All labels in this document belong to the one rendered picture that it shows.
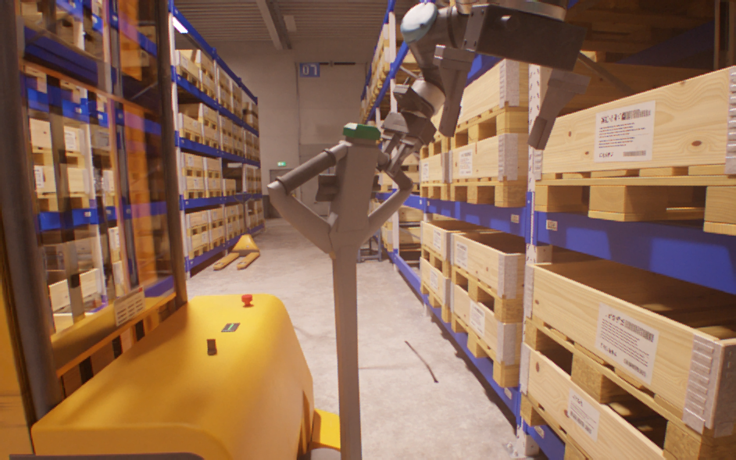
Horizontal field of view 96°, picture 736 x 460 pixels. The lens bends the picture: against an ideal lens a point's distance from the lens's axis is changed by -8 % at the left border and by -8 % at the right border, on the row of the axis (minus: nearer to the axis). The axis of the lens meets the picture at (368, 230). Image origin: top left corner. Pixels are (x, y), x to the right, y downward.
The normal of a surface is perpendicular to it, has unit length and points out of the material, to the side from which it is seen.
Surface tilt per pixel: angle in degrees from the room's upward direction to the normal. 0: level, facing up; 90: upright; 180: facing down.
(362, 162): 106
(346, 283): 89
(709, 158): 90
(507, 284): 90
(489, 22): 114
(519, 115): 90
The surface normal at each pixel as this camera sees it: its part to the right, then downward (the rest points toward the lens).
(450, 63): 0.12, 0.50
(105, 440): 0.09, 0.12
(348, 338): 0.70, 0.06
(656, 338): -1.00, 0.04
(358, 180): 0.68, 0.34
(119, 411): -0.03, -0.99
